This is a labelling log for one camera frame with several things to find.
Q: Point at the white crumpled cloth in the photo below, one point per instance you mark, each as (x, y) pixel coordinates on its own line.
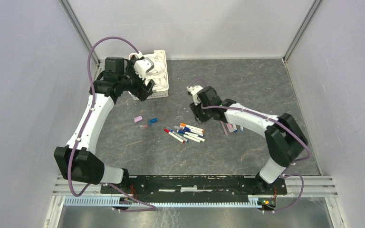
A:
(159, 73)

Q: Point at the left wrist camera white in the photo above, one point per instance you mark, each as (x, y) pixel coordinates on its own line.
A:
(143, 66)

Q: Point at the orange cap marker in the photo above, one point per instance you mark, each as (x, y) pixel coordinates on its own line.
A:
(192, 127)

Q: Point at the blue marker cap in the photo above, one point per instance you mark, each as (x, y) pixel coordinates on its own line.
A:
(152, 121)

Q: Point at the blue cap marker upper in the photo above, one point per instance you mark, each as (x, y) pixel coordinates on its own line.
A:
(191, 130)

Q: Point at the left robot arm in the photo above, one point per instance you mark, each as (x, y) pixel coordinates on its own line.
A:
(77, 160)

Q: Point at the white plastic basket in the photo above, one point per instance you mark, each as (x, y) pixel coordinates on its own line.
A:
(156, 93)

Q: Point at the red cap marker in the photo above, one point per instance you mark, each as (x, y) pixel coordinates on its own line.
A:
(174, 136)

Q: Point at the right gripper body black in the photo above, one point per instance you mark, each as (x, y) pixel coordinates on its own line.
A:
(202, 113)

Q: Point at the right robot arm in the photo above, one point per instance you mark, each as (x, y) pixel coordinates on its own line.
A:
(284, 138)

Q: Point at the pink highlighter cap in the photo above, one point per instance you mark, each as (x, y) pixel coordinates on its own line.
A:
(138, 119)

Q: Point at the white marker bottom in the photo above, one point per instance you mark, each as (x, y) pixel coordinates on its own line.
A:
(193, 138)

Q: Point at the blue cap marker lower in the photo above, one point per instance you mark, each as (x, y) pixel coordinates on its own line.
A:
(188, 133)

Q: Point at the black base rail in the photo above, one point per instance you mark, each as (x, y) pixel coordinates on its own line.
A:
(199, 189)

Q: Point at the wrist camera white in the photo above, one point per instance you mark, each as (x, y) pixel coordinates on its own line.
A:
(143, 66)
(194, 91)

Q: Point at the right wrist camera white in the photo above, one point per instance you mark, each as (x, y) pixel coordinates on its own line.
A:
(194, 91)

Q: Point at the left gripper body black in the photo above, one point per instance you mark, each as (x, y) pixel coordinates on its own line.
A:
(134, 83)

